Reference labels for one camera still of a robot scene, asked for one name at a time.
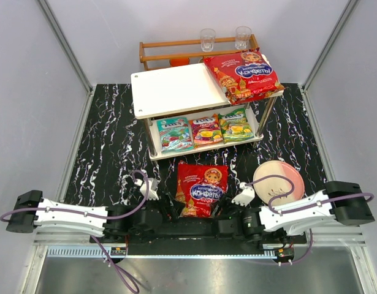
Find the white two-tier shelf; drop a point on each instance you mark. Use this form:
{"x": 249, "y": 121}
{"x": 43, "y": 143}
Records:
{"x": 191, "y": 92}

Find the right clear drinking glass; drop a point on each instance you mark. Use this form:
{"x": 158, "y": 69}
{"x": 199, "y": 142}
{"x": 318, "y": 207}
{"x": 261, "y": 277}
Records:
{"x": 242, "y": 35}

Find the black marble mat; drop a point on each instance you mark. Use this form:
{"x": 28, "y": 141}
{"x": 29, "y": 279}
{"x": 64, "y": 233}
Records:
{"x": 114, "y": 143}

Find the orange round object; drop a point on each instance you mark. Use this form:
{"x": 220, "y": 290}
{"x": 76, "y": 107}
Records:
{"x": 176, "y": 62}

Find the orange Fox's candy bag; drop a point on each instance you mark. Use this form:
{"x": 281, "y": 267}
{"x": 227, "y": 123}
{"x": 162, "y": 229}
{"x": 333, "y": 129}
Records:
{"x": 206, "y": 131}

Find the brown wooden rack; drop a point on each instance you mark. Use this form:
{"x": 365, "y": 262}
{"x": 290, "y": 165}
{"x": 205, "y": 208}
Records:
{"x": 165, "y": 51}

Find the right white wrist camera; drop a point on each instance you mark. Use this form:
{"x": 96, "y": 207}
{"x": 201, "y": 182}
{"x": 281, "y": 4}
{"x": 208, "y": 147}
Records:
{"x": 245, "y": 196}

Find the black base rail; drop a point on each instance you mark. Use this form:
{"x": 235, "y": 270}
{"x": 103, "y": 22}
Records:
{"x": 193, "y": 236}

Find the green yellow Fox's candy bag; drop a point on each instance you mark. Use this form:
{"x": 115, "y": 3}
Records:
{"x": 235, "y": 126}

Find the red Konfety candy bag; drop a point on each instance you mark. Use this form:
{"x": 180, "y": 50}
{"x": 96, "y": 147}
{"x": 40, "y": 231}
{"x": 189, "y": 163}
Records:
{"x": 244, "y": 76}
{"x": 199, "y": 187}

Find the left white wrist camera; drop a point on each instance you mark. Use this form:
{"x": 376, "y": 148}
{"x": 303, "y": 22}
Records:
{"x": 148, "y": 188}

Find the cream floral plate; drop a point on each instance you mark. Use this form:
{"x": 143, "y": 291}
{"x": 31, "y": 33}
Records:
{"x": 274, "y": 186}

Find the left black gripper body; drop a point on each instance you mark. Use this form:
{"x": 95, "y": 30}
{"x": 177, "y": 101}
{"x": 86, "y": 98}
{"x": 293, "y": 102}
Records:
{"x": 165, "y": 205}

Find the clear drinking glass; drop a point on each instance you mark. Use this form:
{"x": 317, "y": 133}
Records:
{"x": 242, "y": 35}
{"x": 207, "y": 39}

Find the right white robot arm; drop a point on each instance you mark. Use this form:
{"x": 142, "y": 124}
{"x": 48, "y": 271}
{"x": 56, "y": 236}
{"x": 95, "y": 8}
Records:
{"x": 339, "y": 201}

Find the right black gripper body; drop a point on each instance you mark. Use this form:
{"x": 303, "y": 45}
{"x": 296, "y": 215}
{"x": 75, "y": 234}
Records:
{"x": 226, "y": 207}

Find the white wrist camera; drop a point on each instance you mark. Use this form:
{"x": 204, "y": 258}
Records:
{"x": 245, "y": 196}
{"x": 148, "y": 188}

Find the left clear drinking glass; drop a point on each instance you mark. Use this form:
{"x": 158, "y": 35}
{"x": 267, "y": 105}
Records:
{"x": 207, "y": 39}

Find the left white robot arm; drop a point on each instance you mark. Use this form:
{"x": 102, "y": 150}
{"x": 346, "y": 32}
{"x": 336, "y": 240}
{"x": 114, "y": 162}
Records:
{"x": 32, "y": 211}

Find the teal Fox's mint candy bag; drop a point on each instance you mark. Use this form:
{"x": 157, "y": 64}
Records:
{"x": 174, "y": 135}

